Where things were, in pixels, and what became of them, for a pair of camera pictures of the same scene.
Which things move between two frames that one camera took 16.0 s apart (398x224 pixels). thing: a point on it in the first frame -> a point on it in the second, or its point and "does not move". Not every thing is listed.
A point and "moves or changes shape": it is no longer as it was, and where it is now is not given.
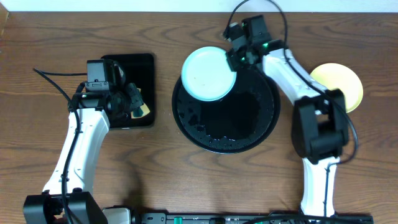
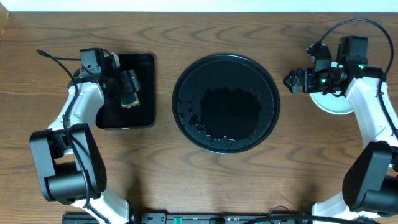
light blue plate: (206, 75) moves or changes shape
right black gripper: (237, 65) -> (308, 74)
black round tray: (242, 121) does not move
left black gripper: (134, 98) -> (132, 84)
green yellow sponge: (140, 111) moves or changes shape
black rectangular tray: (138, 69) does not move
